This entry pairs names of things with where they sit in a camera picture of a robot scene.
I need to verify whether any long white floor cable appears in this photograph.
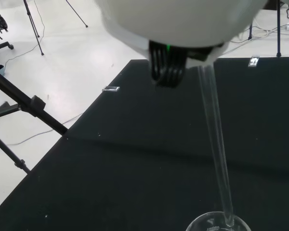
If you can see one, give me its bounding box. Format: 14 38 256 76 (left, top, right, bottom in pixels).
0 112 85 151

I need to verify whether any black chair base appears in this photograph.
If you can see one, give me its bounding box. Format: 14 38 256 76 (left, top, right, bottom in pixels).
0 41 15 55

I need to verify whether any heavy black tripod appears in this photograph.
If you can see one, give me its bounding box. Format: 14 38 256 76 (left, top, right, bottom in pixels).
0 64 69 175

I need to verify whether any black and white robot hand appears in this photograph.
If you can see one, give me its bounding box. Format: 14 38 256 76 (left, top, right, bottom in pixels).
93 0 268 89

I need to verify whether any grey floor cable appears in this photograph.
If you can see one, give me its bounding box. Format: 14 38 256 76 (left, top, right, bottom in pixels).
4 0 46 73

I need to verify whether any slim black tripod leg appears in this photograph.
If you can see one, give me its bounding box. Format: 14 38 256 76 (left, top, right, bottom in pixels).
65 0 89 28

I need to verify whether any black bench cloth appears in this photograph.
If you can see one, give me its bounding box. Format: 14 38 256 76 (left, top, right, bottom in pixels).
0 57 289 231

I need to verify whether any glass beaker with water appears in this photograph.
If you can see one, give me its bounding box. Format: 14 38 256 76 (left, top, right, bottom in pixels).
184 210 253 231

